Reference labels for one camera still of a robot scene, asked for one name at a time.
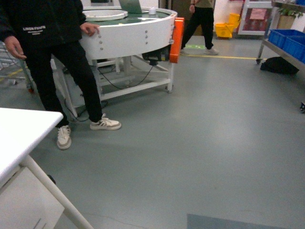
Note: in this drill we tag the steel shelf rack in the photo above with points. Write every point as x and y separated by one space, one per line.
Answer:
265 42

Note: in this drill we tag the white round conveyor table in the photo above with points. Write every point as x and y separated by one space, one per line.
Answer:
131 51

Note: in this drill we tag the orange panel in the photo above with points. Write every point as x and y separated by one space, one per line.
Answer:
177 40

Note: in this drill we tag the walking person in background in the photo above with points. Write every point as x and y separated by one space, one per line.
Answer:
202 15

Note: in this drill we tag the laptop on round table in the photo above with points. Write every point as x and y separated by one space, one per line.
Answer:
132 6

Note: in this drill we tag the yellow mop bucket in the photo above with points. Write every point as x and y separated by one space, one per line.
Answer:
225 30

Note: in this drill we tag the white table leg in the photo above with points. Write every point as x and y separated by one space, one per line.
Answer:
70 211

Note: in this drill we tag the black bag on floor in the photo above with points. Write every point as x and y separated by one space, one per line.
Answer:
278 65

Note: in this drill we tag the blue crate on cart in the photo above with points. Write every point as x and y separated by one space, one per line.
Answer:
291 41

